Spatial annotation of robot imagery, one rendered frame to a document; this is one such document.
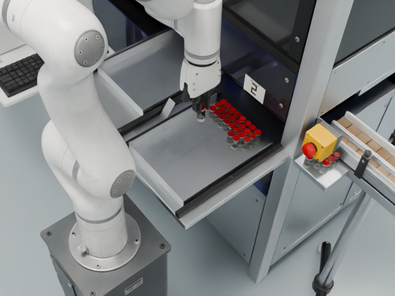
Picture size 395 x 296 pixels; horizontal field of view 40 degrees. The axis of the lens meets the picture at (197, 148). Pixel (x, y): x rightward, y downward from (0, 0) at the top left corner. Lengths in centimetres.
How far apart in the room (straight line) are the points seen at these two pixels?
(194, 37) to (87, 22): 44
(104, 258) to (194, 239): 106
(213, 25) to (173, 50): 74
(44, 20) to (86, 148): 32
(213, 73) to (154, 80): 53
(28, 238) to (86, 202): 131
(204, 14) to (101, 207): 49
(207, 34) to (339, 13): 31
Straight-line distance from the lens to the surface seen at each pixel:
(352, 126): 172
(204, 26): 121
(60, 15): 83
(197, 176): 158
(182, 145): 164
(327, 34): 133
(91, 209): 127
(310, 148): 152
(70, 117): 101
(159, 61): 190
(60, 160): 118
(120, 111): 174
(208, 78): 133
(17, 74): 201
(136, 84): 182
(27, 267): 249
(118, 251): 145
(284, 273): 245
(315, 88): 145
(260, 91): 161
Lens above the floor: 216
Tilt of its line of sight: 51 degrees down
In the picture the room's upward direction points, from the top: 4 degrees clockwise
